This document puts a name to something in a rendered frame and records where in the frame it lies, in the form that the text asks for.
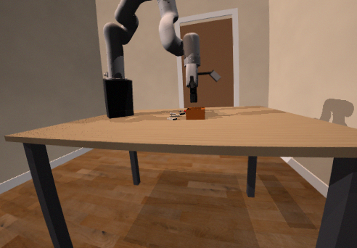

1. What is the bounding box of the orange three-compartment bin rack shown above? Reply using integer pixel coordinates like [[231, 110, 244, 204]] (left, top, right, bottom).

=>
[[186, 107, 205, 120]]

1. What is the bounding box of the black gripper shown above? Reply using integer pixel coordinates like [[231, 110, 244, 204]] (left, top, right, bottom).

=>
[[184, 63, 200, 103]]

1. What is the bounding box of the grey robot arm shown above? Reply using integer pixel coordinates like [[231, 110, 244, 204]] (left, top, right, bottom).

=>
[[103, 0, 221, 82]]

